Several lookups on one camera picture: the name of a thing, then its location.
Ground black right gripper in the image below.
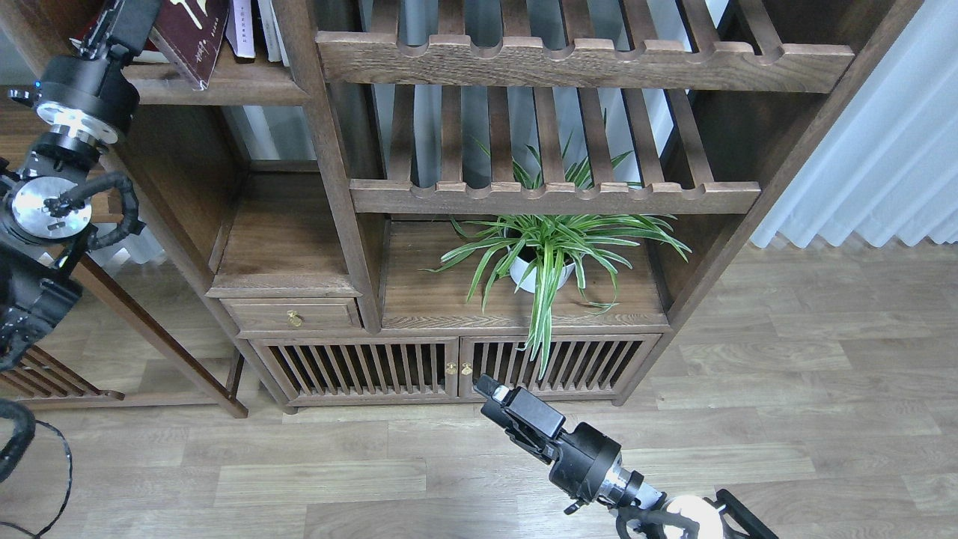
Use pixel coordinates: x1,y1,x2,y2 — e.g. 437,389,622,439
475,374,620,506

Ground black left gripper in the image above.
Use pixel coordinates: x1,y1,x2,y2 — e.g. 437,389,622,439
9,1,161,144

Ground dark red book white characters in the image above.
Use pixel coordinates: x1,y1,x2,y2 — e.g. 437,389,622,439
150,1,231,90

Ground white lavender paperback book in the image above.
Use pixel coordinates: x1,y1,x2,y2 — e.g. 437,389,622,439
225,0,254,62

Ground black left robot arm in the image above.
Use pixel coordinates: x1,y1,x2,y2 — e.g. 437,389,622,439
1,1,161,371

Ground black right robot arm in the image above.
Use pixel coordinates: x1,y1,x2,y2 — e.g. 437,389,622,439
475,374,777,538

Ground white upright book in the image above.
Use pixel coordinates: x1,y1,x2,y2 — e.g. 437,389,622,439
259,0,290,67

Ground white plant pot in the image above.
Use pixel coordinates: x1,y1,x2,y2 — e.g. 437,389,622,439
509,248,577,293

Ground green spider plant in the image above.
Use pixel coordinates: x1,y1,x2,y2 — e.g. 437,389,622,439
427,112,693,380

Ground dark wooden bookshelf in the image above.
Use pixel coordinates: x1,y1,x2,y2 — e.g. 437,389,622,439
0,0,925,415

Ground white curtain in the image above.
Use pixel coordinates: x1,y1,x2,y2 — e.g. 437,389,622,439
751,1,957,248

